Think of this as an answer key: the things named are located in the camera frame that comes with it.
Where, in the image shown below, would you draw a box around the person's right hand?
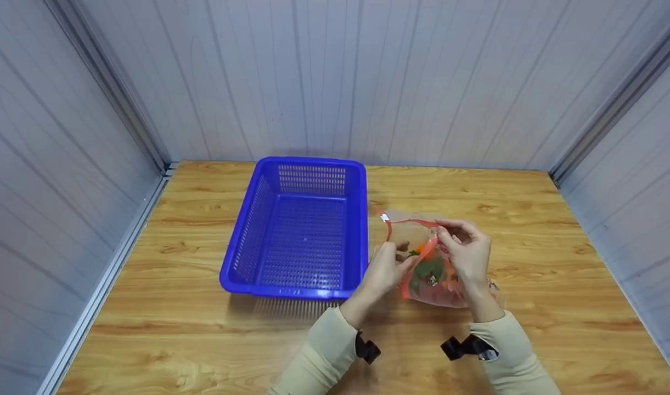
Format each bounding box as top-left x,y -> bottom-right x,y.
436,219 -> 492,289

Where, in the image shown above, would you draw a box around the person's left hand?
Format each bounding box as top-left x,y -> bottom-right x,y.
357,241 -> 420,302

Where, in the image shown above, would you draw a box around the clear zip bag orange seal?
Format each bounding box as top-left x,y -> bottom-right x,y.
374,210 -> 503,309

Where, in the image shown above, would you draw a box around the person's right forearm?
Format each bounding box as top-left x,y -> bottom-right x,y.
465,276 -> 561,395

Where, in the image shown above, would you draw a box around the person's left forearm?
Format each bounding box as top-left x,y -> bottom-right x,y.
266,287 -> 380,395

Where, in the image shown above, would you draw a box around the green and orange vegetables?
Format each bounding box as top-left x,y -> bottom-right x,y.
405,248 -> 460,300

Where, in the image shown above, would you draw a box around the blue plastic basket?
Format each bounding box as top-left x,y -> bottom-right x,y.
219,156 -> 368,301

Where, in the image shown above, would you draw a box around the black wrist band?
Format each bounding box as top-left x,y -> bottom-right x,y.
354,330 -> 381,365
441,334 -> 500,362

